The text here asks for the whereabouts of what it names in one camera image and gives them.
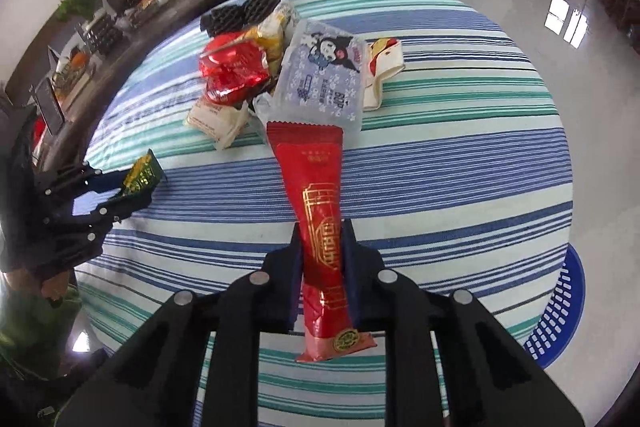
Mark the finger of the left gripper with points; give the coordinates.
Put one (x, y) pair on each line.
(78, 179)
(115, 209)

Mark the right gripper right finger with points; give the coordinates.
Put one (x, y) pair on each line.
(448, 361)

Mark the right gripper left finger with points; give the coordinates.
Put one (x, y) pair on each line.
(197, 356)

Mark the dark green snack wrapper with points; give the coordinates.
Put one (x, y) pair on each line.
(144, 175)

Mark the shiny red bag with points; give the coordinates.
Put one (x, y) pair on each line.
(235, 68)

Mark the long red snack wrapper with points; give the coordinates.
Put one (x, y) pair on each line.
(310, 159)

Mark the white red paper wrapper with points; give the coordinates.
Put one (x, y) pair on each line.
(386, 60)

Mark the green sleeve forearm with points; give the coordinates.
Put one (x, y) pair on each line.
(35, 330)

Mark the person's left hand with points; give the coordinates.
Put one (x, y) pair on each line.
(24, 282)

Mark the dark wooden coffee table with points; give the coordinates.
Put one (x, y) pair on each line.
(83, 114)

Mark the fruit basket with oranges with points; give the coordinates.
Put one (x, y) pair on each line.
(70, 69)

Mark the white cream snack packet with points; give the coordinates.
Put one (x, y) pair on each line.
(221, 123)

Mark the black stacked cup rack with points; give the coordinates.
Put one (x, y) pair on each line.
(101, 35)

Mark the green potted plant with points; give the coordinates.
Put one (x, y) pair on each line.
(68, 9)

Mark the striped blue green tablecloth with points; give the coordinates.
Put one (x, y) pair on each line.
(416, 127)

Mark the black foam fruit net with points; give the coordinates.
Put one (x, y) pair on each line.
(236, 17)

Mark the yellow chip bag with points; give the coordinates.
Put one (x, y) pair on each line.
(275, 33)

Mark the clear wet wipes pack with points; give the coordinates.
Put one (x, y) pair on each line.
(322, 79)

